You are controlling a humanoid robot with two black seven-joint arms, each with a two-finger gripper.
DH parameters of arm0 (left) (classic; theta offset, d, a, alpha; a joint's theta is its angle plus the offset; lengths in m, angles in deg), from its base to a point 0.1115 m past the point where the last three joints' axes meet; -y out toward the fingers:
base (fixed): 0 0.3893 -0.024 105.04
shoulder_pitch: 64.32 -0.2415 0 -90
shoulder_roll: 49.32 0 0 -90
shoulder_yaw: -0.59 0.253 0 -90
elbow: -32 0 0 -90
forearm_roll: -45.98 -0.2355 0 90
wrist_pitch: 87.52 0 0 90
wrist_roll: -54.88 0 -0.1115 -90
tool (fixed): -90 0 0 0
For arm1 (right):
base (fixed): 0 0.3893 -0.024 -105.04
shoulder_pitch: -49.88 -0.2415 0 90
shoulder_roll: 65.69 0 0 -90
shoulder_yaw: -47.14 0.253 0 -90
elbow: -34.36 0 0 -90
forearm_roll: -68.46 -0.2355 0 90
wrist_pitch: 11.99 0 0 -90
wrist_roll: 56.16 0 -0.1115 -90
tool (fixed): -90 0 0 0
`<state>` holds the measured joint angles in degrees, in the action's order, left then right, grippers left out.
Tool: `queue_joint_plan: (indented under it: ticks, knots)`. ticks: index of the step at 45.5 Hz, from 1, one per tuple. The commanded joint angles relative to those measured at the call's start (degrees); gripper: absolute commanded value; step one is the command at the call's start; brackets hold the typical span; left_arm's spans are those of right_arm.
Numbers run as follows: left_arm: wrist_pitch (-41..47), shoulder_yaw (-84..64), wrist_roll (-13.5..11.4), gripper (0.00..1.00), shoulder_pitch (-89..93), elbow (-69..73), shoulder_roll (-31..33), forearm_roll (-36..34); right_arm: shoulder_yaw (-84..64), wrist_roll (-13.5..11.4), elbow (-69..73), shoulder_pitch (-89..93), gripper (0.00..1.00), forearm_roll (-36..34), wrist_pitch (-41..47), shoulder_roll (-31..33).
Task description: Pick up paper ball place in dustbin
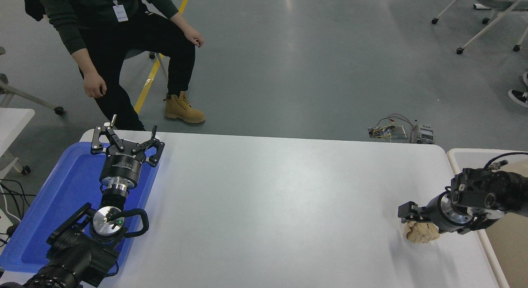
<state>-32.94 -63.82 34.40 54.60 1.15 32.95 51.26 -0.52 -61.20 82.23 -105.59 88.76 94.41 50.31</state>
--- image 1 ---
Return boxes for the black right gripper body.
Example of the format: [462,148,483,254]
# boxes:
[423,193,464,234]

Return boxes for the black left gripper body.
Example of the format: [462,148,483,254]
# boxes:
[100,150,146,185]

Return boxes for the tan paper ball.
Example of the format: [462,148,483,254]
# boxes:
[403,220,441,244]

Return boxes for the seated person's right hand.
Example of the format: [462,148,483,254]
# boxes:
[83,71,108,99]

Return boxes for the seated person's left hand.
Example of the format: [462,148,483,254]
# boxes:
[181,26,205,48]

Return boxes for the grey chair base with caster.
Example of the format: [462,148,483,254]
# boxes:
[0,47,65,116]

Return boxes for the blue plastic tray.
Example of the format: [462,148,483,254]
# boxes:
[0,142,161,274]

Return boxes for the small grey electronic module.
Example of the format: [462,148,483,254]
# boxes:
[415,121,435,145]

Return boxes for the large pale bin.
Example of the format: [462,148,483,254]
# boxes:
[448,149,528,288]

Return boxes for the seated person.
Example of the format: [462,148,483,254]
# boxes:
[36,0,206,132]

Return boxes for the white side table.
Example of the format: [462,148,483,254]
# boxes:
[0,108,35,175]

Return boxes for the white power strip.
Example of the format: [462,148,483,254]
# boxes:
[0,208,13,239]

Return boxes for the standing person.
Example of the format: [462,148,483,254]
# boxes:
[507,71,528,108]

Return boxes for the black hanging cloth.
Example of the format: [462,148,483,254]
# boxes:
[23,0,45,21]

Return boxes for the white swivel chair grey seat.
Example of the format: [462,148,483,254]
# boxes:
[431,0,528,54]

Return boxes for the circuit board with coloured wires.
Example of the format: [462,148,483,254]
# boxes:
[368,114,413,142]

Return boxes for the white frame chair with casters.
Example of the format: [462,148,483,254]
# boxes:
[124,48,170,81]

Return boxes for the black floor cables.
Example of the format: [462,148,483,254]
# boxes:
[0,179,33,247]

